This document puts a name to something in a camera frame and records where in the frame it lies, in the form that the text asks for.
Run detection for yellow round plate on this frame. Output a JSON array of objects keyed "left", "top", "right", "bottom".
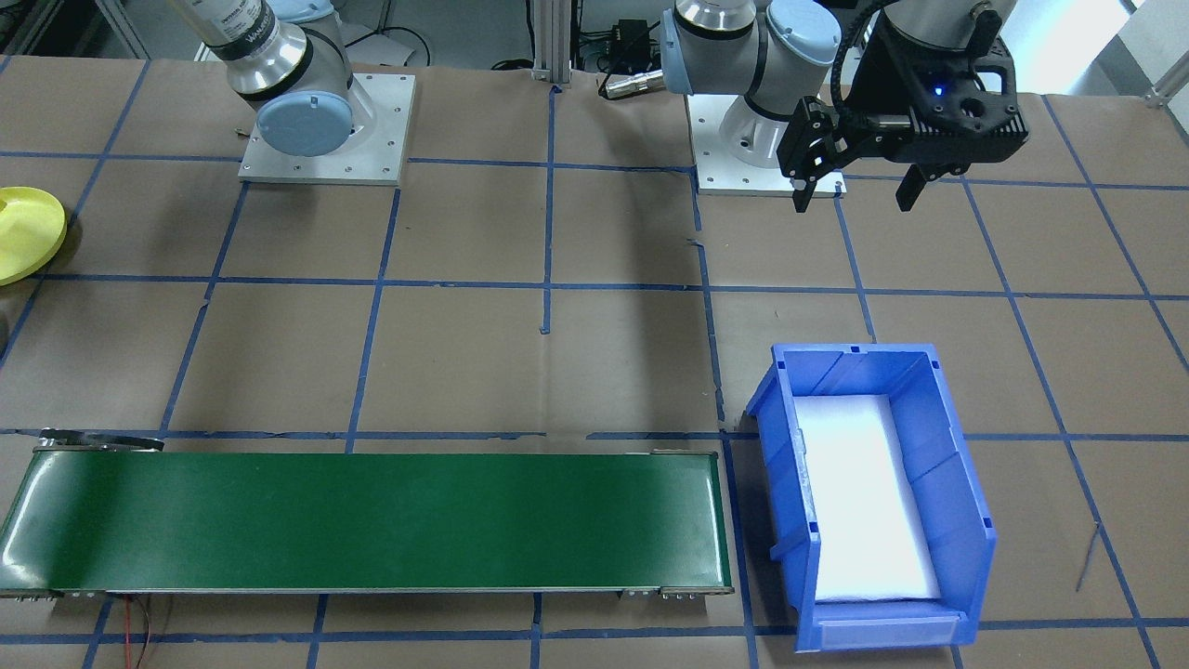
[{"left": 0, "top": 186, "right": 68, "bottom": 287}]

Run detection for silver cylindrical connector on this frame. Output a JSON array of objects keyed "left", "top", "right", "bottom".
[{"left": 599, "top": 72, "right": 665, "bottom": 99}]

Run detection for black power adapter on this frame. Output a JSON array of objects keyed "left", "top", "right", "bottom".
[{"left": 613, "top": 19, "right": 651, "bottom": 61}]

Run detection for blue plastic storage bin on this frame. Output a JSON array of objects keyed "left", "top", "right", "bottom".
[{"left": 746, "top": 344, "right": 998, "bottom": 653}]

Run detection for white foam pad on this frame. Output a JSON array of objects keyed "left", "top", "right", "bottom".
[{"left": 794, "top": 395, "right": 944, "bottom": 603}]

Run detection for green conveyor belt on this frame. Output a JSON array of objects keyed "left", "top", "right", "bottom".
[{"left": 0, "top": 429, "right": 735, "bottom": 600}]

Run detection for black braided cable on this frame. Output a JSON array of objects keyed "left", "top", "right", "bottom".
[{"left": 831, "top": 0, "right": 897, "bottom": 126}]

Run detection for white metal frame bar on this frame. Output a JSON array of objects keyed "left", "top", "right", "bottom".
[{"left": 1144, "top": 56, "right": 1189, "bottom": 109}]

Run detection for aluminium frame post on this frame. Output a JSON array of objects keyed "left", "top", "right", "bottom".
[{"left": 532, "top": 0, "right": 574, "bottom": 86}]

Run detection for thin red and black wires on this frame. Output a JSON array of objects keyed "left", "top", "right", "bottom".
[{"left": 125, "top": 595, "right": 177, "bottom": 669}]

